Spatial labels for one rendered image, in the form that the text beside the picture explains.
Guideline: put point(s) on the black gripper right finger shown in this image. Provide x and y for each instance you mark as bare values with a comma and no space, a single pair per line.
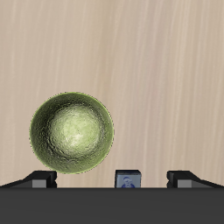
182,178

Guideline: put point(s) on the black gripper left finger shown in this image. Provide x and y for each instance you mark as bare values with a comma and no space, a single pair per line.
40,178

